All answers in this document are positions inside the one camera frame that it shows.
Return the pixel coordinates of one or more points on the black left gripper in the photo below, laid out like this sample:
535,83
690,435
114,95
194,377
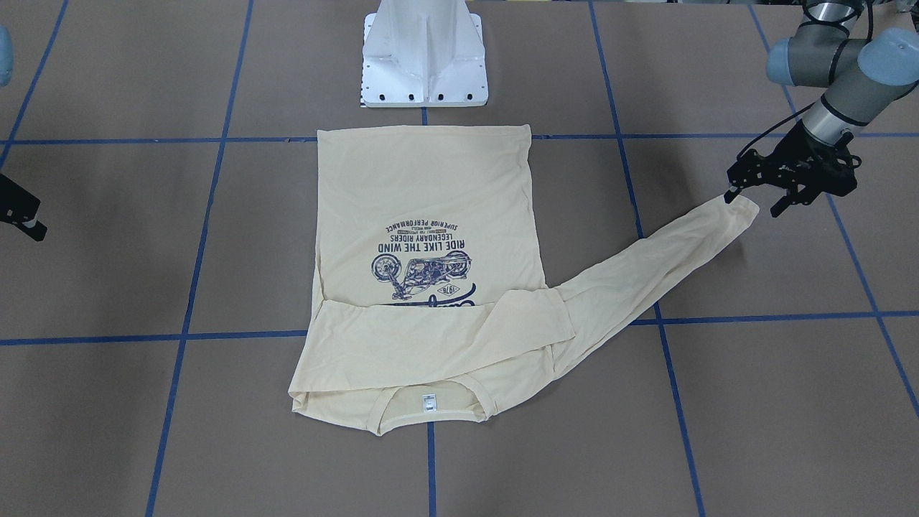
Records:
805,154

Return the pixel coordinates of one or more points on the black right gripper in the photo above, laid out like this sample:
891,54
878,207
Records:
16,203

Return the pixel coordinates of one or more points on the cream long sleeve shirt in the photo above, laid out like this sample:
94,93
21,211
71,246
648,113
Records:
429,299

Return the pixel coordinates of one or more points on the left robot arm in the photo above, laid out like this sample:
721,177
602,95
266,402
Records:
859,78

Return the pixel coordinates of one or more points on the white camera pedestal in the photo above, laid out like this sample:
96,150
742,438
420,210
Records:
423,54

